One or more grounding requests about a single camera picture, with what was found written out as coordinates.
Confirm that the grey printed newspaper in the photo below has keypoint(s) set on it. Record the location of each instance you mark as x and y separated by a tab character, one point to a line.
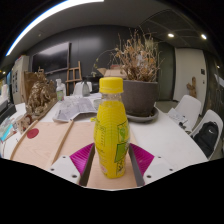
75	108

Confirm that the flat round red coaster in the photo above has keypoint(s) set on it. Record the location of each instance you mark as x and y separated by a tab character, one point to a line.
32	133

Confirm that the wooden cactus figure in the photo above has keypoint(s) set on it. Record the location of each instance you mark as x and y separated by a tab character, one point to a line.
192	88

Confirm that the black backpack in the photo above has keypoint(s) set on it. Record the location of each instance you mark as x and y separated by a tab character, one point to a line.
206	138

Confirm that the black flat box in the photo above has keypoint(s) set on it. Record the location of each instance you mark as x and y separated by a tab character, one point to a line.
6	113

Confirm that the yellow drink bottle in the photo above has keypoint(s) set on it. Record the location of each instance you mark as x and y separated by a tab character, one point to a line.
110	133

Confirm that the white cabinet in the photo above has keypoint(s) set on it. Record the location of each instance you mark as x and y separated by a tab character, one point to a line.
19	80

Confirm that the white plastic chair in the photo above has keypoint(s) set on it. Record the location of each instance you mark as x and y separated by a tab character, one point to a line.
213	116
190	106
78	90

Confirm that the wooden easel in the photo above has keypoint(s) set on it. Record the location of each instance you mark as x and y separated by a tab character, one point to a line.
74	76

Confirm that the dried plant in grey pot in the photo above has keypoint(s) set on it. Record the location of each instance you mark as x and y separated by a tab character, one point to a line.
140	95

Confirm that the dark grey bottle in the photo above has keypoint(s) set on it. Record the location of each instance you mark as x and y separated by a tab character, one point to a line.
86	89

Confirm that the marbled colourful paper sheet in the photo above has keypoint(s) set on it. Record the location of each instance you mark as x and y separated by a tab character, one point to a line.
6	130

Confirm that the light wooden board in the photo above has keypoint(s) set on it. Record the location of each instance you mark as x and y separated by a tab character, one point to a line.
43	146
80	133

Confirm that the long ceiling light strip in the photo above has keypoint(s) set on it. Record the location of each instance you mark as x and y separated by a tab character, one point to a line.
40	20

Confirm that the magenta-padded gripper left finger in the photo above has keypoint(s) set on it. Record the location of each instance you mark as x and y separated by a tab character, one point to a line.
80	158

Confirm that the black wall screen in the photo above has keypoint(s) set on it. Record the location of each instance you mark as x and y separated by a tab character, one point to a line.
51	58

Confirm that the brown cardboard box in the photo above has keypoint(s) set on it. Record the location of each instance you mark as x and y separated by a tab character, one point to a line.
113	73

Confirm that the small glass jar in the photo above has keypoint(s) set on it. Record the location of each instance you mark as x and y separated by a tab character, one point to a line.
96	104

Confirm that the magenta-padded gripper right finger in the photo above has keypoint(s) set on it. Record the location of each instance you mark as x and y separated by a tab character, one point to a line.
143	158

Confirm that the grey pot saucer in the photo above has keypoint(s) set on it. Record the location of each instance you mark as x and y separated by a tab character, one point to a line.
146	118

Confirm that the white paper sheets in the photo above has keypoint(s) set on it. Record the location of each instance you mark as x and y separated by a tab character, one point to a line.
176	117

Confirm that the clear spray bottle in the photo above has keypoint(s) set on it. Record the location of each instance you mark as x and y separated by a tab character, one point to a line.
60	91

